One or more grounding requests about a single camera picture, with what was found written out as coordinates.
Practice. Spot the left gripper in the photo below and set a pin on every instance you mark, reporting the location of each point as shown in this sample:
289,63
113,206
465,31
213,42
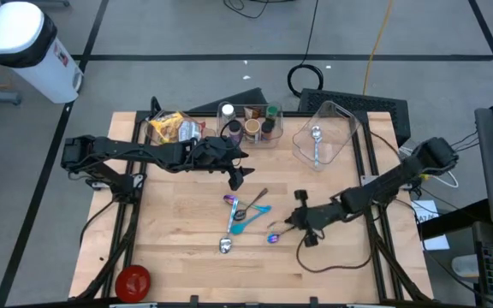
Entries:
218,156

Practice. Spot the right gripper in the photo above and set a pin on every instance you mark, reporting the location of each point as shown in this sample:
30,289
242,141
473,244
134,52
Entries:
319,216

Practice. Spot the purple-label spice jar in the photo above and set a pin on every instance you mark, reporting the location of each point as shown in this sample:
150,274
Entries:
234,129

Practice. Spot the furikake jar tan lid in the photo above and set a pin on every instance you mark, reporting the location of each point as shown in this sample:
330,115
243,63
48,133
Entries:
252,127

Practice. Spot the orange spice jar black lid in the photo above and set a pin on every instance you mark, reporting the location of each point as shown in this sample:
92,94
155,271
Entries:
267,129

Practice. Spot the brown spice pouch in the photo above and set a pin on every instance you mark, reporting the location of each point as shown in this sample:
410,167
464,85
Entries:
253,112

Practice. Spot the white-lid spice jar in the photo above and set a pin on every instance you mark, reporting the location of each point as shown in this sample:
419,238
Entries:
228,111

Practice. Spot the teal plastic spoon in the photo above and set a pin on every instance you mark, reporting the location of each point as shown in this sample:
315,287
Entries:
237,229

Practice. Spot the green-lid spice jar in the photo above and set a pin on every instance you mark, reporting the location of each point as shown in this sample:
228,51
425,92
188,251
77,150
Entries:
272,112

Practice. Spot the yellow ramen packet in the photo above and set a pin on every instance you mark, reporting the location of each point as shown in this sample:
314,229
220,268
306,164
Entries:
167,126

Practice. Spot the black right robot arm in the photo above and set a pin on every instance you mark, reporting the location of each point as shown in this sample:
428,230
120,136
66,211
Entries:
400,175

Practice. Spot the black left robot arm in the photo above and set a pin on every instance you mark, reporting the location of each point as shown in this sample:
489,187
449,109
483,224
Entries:
122,149

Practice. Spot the clear plastic bin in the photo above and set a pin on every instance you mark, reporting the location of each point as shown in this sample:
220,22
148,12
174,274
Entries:
246,143
161,137
336,141

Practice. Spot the yellow connector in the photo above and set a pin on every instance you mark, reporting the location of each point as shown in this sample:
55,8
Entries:
423,176

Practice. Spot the black mesh computer case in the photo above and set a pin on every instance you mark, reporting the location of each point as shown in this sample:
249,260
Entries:
370,107

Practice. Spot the white paper sheet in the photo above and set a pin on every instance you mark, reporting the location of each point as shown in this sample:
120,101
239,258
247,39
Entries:
437,244

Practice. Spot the red bowl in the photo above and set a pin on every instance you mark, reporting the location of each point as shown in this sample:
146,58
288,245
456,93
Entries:
133,283

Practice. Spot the white rounded object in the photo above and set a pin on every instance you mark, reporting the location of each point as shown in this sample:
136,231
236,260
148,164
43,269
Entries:
465,266

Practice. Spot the white trash can black liner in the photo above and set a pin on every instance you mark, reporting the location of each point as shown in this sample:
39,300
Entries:
32,64

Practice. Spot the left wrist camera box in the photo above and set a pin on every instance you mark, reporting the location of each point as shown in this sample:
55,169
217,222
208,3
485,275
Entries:
216,147

